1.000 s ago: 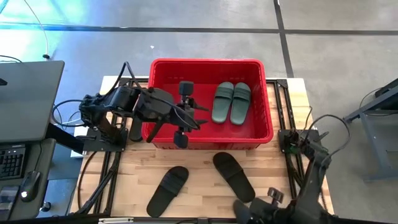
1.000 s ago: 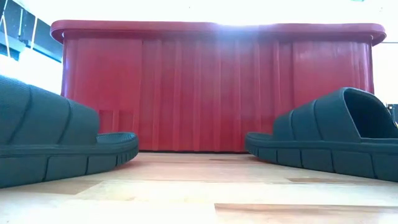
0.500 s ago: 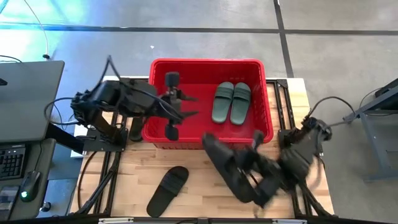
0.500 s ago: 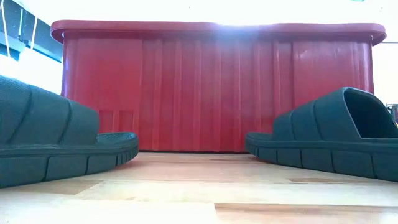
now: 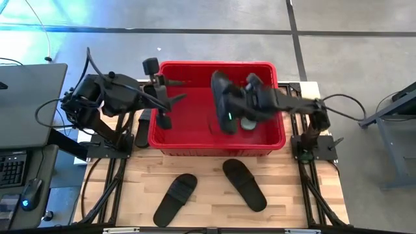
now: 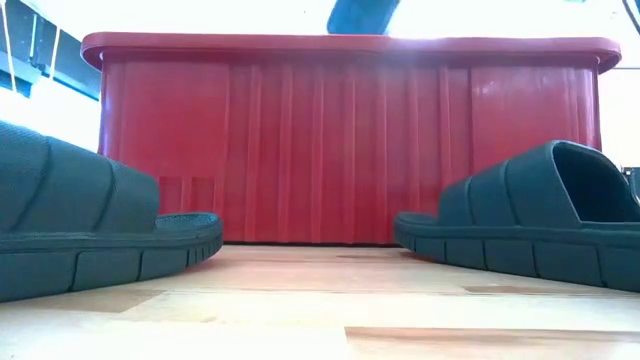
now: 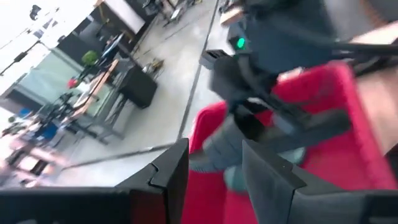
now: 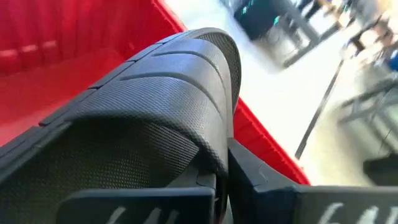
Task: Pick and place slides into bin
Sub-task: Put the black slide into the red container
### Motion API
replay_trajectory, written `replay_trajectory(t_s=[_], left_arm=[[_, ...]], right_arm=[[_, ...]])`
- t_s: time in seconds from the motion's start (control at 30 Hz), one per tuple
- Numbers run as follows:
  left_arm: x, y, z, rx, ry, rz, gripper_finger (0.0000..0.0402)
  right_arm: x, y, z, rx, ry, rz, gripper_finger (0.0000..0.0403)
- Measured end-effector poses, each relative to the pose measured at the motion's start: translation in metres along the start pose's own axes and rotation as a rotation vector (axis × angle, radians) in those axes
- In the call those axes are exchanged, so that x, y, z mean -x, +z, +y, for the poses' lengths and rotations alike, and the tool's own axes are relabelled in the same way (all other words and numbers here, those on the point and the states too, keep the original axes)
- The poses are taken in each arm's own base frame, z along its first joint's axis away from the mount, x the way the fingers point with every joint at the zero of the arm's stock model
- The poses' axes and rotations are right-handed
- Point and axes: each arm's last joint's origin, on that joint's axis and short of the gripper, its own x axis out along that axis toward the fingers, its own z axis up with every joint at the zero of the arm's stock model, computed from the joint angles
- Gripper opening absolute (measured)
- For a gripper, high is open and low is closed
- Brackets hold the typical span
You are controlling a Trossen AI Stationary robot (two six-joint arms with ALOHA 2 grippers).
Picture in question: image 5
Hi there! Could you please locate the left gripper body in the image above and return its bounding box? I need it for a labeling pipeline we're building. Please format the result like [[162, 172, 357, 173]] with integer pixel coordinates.
[[142, 57, 174, 130]]

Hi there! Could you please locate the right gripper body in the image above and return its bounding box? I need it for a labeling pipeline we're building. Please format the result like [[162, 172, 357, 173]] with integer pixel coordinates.
[[240, 87, 281, 122]]

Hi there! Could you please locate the green slide sandal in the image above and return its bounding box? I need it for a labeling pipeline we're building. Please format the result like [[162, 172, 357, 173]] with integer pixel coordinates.
[[240, 117, 257, 131]]

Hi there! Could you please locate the red plastic bin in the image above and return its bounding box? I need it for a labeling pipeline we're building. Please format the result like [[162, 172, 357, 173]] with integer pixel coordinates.
[[148, 60, 287, 157]]

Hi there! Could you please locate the white box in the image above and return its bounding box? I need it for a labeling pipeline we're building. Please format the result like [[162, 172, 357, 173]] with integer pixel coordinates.
[[73, 129, 90, 165]]

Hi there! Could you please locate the grey side desk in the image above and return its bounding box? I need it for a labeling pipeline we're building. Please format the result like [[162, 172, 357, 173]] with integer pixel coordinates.
[[0, 144, 59, 231]]

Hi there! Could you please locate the grey laptop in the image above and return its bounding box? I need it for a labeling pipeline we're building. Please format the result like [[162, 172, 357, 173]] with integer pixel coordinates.
[[0, 63, 68, 150]]

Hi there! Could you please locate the grey metal stand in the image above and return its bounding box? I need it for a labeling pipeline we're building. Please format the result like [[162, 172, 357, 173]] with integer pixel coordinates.
[[359, 81, 416, 191]]

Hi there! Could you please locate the black computer mouse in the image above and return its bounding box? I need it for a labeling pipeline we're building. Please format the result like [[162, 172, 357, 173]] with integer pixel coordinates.
[[19, 177, 44, 212]]

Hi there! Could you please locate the black keyboard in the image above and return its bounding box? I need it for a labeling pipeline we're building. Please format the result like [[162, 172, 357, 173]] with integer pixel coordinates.
[[0, 151, 29, 189]]

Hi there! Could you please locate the dark smartphone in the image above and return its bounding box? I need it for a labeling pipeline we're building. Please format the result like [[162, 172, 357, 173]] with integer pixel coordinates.
[[0, 194, 21, 231]]

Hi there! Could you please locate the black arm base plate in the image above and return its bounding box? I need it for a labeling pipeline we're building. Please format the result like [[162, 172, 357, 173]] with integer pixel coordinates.
[[291, 135, 339, 162], [86, 133, 135, 160]]

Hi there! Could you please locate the black aluminium frame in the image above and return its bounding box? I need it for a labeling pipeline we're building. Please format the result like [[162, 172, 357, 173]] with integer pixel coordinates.
[[73, 79, 352, 234]]

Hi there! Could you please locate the black desk mount bar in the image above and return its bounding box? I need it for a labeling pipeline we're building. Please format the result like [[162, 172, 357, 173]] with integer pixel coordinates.
[[48, 128, 88, 162]]

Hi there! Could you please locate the white cable black plug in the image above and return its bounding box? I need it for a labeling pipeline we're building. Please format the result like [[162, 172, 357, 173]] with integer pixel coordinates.
[[24, 0, 53, 62]]

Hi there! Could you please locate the silver metal bracket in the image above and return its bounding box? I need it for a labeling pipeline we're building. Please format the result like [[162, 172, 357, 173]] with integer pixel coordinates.
[[284, 228, 322, 234], [103, 227, 140, 234]]

